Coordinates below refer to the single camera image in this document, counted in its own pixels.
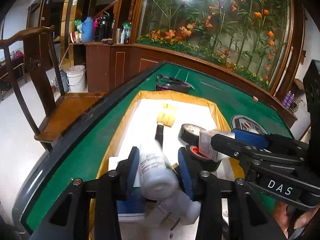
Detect white bottle black nozzle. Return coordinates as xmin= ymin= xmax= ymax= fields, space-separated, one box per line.
xmin=138 ymin=123 xmax=179 ymax=201

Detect white medicine plaster box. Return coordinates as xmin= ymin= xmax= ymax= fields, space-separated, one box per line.
xmin=198 ymin=129 xmax=235 ymax=163

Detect right hand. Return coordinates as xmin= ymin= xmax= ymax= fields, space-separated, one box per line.
xmin=272 ymin=200 xmax=319 ymax=239

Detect mahjong table centre control panel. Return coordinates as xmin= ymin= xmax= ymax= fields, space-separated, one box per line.
xmin=231 ymin=114 xmax=267 ymax=134

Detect white power plug adapter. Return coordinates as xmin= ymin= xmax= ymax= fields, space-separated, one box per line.
xmin=156 ymin=191 xmax=201 ymax=229

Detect black electrical tape roll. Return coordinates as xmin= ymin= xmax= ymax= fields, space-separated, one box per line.
xmin=178 ymin=124 xmax=221 ymax=172

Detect yellow storage box tray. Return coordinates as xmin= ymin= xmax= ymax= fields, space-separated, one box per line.
xmin=97 ymin=90 xmax=231 ymax=239

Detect purple bottles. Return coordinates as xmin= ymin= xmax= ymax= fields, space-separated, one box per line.
xmin=282 ymin=90 xmax=295 ymax=109

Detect yellow sticky tape pieces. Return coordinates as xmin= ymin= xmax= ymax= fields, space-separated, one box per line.
xmin=157 ymin=103 xmax=177 ymax=127

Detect dark wooden chair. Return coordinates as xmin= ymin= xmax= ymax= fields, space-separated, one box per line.
xmin=1 ymin=25 xmax=106 ymax=151

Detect black tray on table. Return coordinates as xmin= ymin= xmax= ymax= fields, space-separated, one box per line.
xmin=155 ymin=74 xmax=195 ymax=93

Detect white plastic bucket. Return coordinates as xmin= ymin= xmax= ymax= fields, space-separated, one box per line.
xmin=67 ymin=65 xmax=86 ymax=93

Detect wooden cabinet counter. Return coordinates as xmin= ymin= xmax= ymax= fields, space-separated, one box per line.
xmin=67 ymin=42 xmax=297 ymax=127

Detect artificial flower display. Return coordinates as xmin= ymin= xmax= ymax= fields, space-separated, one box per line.
xmin=137 ymin=0 xmax=292 ymax=90

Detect black thermos flask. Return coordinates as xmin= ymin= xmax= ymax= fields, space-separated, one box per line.
xmin=97 ymin=14 xmax=110 ymax=41

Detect blue thermos jug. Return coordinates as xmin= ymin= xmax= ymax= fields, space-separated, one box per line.
xmin=81 ymin=17 xmax=93 ymax=43

